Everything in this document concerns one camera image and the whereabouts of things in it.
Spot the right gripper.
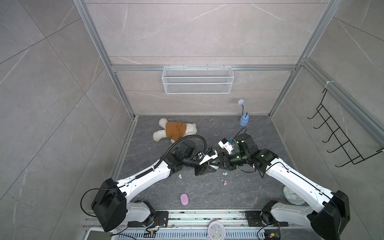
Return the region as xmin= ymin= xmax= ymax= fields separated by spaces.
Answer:
xmin=210 ymin=151 xmax=250 ymax=170

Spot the mint green charging case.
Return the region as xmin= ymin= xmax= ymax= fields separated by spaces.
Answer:
xmin=209 ymin=162 xmax=219 ymax=170

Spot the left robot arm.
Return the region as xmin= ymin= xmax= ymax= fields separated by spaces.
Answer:
xmin=91 ymin=135 xmax=218 ymax=232

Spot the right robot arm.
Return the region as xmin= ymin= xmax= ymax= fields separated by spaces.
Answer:
xmin=209 ymin=134 xmax=351 ymax=240

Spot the white plush dog brown shirt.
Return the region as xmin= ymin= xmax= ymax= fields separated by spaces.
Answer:
xmin=153 ymin=118 xmax=198 ymax=143

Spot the white tablet device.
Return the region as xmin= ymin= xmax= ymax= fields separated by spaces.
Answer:
xmin=84 ymin=227 xmax=119 ymax=240

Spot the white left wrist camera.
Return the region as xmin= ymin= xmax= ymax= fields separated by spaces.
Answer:
xmin=199 ymin=148 xmax=218 ymax=165

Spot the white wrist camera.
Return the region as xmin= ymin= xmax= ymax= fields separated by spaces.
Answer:
xmin=218 ymin=138 xmax=234 ymax=155
xmin=199 ymin=148 xmax=218 ymax=165

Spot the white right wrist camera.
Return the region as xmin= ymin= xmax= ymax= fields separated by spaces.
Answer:
xmin=218 ymin=138 xmax=234 ymax=155

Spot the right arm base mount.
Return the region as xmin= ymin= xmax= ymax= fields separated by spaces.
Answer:
xmin=245 ymin=211 xmax=289 ymax=227

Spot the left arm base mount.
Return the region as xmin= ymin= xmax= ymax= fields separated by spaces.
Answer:
xmin=128 ymin=211 xmax=169 ymax=228

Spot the white wire wall basket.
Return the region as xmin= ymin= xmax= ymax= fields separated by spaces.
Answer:
xmin=162 ymin=67 xmax=234 ymax=95

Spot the black wall hook rack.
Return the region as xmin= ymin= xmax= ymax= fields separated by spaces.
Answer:
xmin=307 ymin=89 xmax=384 ymax=168

